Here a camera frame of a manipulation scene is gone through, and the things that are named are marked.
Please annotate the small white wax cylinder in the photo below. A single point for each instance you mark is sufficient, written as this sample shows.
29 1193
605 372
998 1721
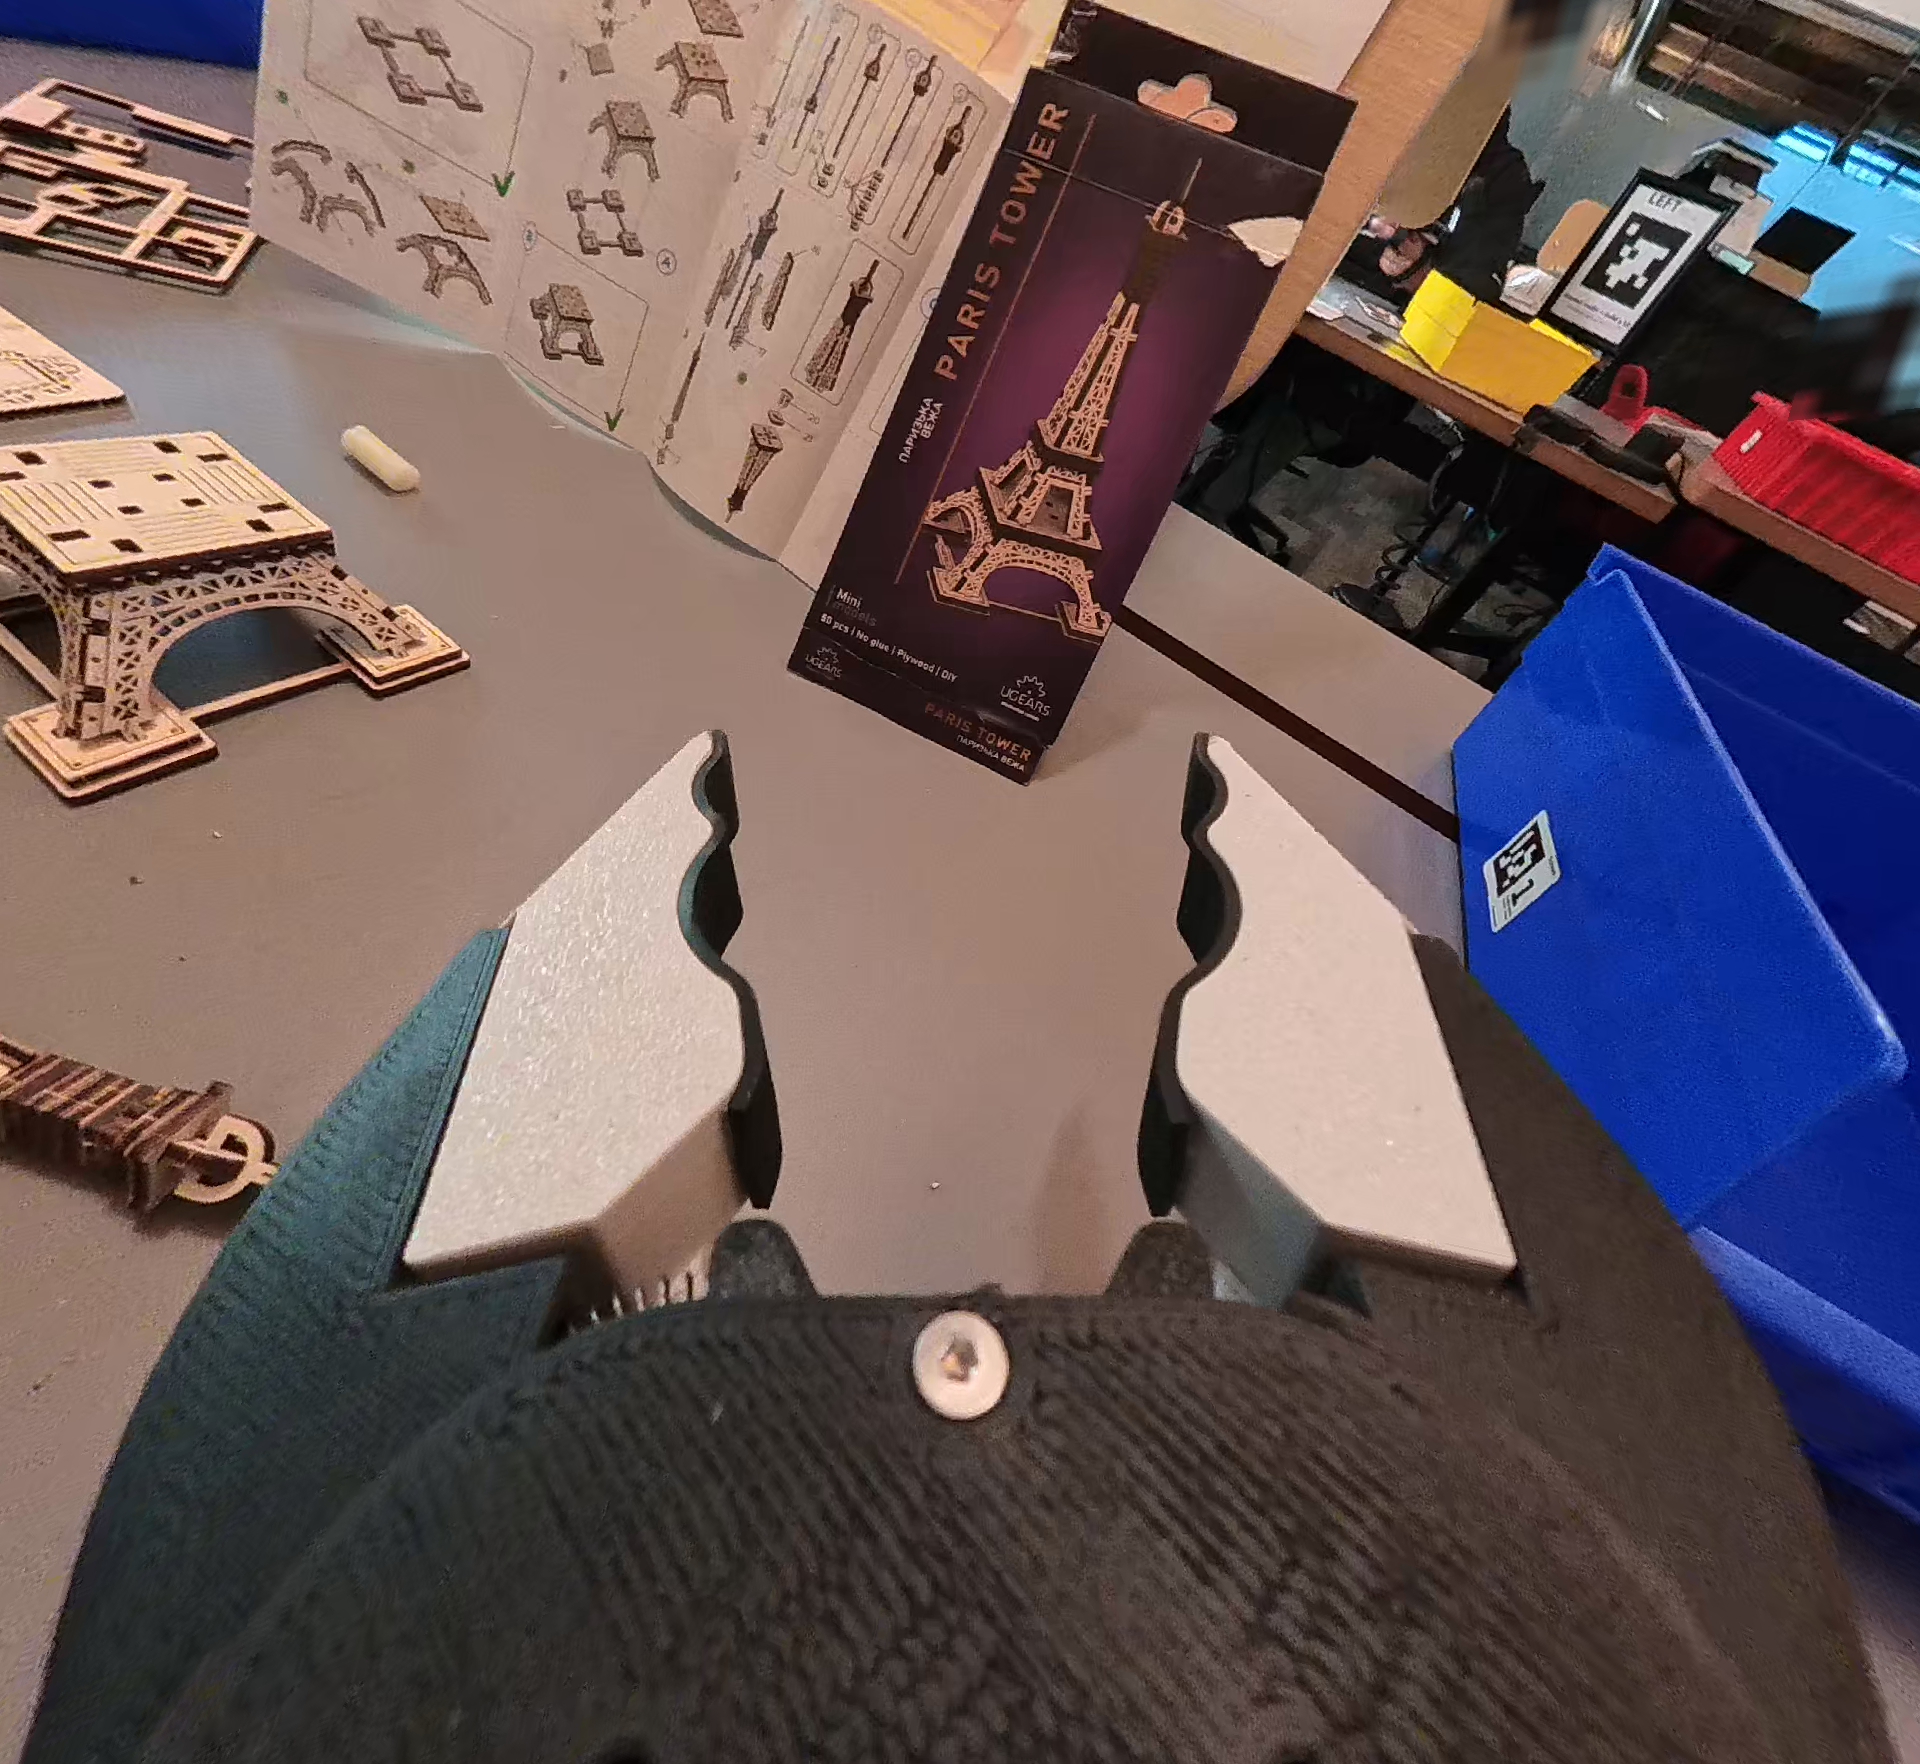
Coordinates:
380 461

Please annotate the folded assembly leaflet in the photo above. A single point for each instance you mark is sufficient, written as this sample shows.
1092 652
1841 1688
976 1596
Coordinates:
449 144

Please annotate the wooden lattice parts sheet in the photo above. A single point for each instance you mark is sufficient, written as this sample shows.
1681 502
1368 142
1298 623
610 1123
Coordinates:
44 111

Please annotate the grey desk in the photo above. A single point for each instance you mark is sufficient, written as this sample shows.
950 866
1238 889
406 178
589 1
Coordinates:
929 971

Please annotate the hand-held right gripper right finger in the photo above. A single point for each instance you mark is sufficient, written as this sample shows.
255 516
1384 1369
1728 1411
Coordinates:
1319 1076

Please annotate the yellow plastic bin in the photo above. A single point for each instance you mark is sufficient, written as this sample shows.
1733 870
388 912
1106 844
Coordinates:
1501 348

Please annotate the black framed tag sign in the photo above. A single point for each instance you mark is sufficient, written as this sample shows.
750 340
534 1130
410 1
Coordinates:
1641 256

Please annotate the purple tower model box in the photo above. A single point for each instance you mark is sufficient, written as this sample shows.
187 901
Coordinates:
1049 444

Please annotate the wooden tower model base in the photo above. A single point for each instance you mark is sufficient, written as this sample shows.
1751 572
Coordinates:
150 489

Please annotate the wooden tower model spire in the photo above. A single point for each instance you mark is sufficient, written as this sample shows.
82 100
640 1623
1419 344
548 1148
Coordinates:
135 1119

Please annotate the blue bin with tag label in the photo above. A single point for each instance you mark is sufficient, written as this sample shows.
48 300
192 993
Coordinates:
1650 893

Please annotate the wooden sheet with square hole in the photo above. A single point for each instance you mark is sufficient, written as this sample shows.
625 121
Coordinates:
44 370

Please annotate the red plastic bin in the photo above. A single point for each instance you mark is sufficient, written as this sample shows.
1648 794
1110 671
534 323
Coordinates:
1830 482

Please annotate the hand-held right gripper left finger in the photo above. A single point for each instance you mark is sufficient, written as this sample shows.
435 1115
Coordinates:
585 1045

